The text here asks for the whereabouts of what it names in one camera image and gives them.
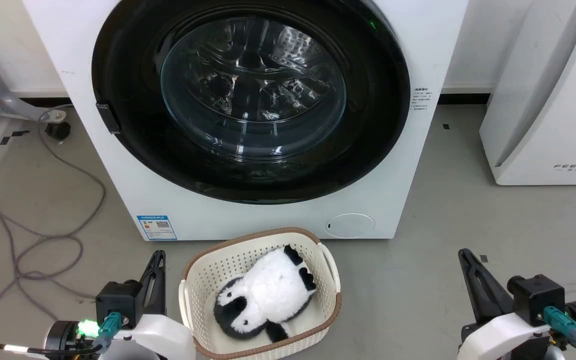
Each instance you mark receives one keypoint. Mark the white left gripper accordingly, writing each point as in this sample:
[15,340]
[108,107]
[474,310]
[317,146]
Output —
[163,337]

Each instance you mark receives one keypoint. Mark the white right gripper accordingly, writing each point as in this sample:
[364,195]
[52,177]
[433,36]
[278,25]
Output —
[498,337]

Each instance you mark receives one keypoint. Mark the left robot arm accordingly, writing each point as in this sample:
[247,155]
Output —
[63,337]

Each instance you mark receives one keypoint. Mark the white front-load washing machine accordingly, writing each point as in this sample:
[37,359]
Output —
[118,200]

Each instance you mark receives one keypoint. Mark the round black glass washer door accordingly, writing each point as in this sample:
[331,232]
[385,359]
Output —
[128,75]

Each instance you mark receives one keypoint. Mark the blue energy label sticker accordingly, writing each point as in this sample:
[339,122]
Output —
[157,228]

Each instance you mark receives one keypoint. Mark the cream perforated laundry basket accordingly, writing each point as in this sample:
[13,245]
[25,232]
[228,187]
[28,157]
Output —
[208,272]

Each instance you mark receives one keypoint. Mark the black and white panda plush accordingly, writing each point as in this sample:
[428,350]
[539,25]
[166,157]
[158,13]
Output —
[273,290]

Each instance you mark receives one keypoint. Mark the round white filter cover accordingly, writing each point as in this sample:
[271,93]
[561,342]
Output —
[350,225]

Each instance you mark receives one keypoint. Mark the black caster wheel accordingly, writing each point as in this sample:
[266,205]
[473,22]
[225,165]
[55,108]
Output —
[58,131]

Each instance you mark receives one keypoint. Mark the white air purifier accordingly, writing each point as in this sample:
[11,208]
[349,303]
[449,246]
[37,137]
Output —
[558,115]

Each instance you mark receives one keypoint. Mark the small printed text sticker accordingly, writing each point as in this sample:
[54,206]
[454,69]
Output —
[421,101]

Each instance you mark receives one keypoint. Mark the grey metal table leg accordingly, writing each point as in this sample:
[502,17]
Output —
[10,104]

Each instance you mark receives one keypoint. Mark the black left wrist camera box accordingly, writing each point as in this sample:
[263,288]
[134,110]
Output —
[118,302]

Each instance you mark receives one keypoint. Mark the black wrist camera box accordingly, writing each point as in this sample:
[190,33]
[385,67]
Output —
[118,302]
[538,297]

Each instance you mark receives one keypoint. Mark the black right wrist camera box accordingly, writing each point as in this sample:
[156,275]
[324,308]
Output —
[538,297]

